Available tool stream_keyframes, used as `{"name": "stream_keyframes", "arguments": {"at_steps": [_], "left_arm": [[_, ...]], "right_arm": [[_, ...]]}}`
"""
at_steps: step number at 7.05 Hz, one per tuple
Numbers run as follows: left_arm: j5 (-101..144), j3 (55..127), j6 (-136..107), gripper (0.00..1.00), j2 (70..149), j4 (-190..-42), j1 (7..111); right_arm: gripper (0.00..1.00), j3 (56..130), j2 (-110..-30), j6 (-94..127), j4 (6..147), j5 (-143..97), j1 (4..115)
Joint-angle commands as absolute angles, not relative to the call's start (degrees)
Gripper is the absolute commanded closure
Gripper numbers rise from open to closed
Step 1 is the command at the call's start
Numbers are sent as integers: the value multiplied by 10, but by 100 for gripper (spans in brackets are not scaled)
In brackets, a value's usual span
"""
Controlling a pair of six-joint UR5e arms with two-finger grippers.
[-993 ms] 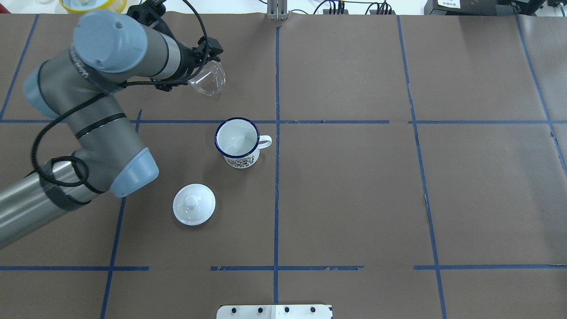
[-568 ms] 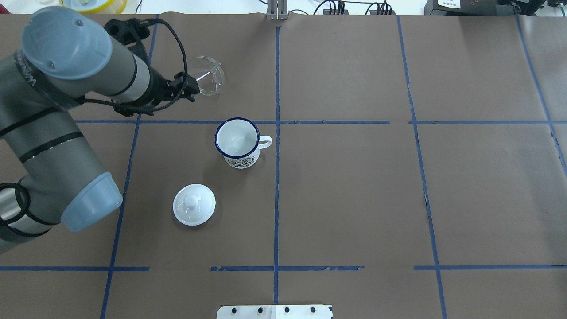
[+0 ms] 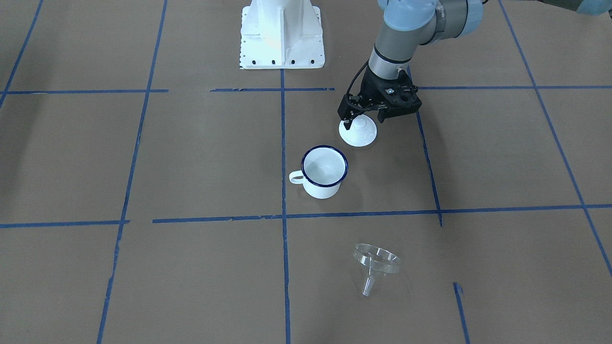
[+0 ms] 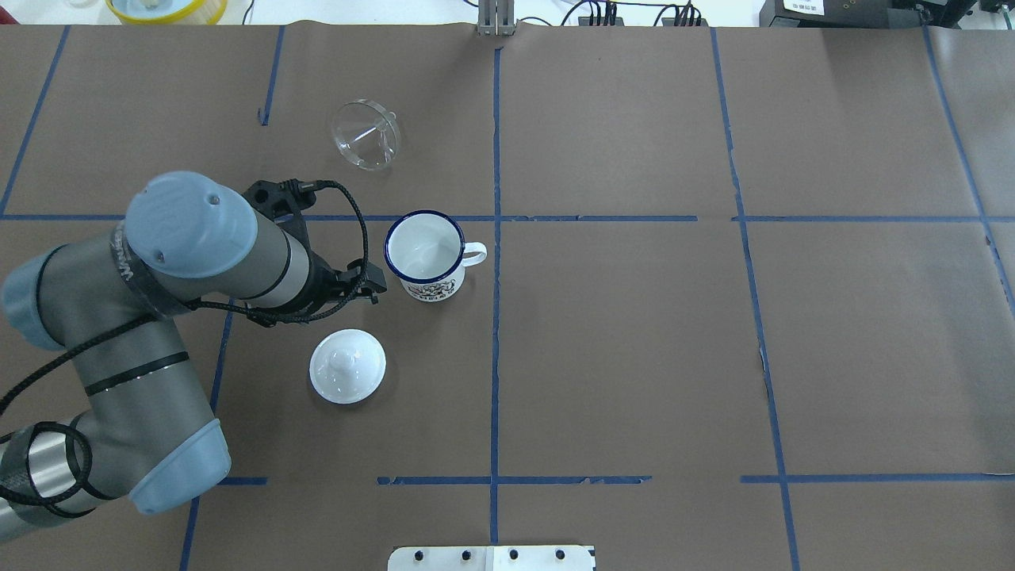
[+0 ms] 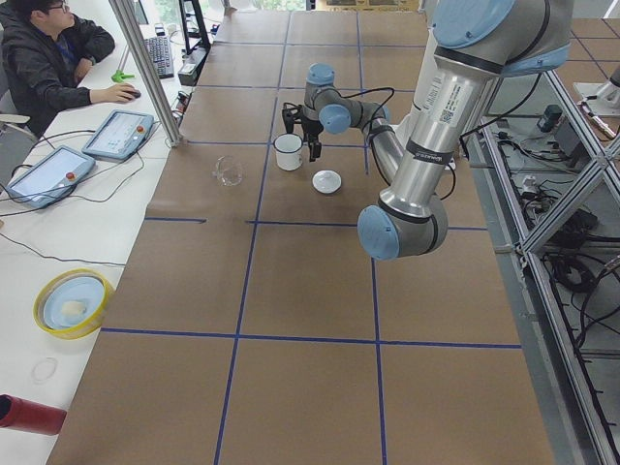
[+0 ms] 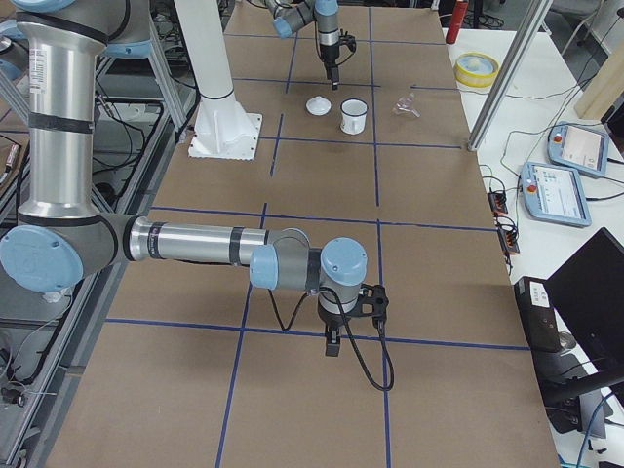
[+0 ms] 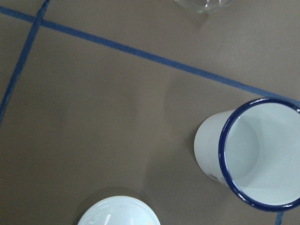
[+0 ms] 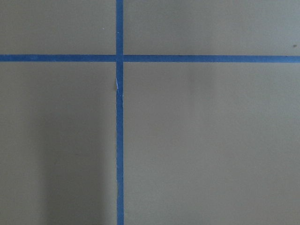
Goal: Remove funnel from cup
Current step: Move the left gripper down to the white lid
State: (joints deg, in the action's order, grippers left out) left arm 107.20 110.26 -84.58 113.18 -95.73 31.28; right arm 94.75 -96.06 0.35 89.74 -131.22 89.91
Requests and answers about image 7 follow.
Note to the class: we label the white blue-rimmed enamel cup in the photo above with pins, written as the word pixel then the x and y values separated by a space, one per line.
pixel 255 151

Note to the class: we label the white small bowl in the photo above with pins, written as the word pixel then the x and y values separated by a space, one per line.
pixel 119 210

